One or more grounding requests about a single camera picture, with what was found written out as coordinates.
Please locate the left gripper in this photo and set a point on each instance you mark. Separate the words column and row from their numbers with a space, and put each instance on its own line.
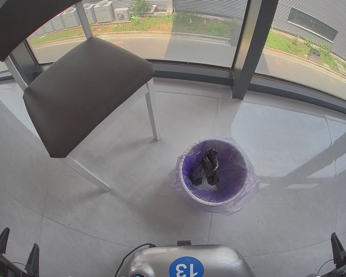
column 0, row 267

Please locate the purple plastic bag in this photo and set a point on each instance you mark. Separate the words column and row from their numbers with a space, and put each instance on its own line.
column 248, row 192

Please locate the white trash bin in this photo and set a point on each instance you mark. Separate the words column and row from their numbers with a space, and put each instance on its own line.
column 207, row 203

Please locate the black plastic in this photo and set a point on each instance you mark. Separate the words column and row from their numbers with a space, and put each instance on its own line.
column 209, row 166

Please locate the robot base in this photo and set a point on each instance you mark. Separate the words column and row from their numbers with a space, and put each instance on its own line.
column 161, row 261

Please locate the white printed wrapper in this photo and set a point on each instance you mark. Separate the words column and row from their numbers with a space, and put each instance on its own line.
column 204, row 188

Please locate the grey padded chair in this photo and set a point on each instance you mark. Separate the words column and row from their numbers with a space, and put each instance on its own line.
column 83, row 97

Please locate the window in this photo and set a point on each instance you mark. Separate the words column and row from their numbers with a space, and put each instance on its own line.
column 248, row 39

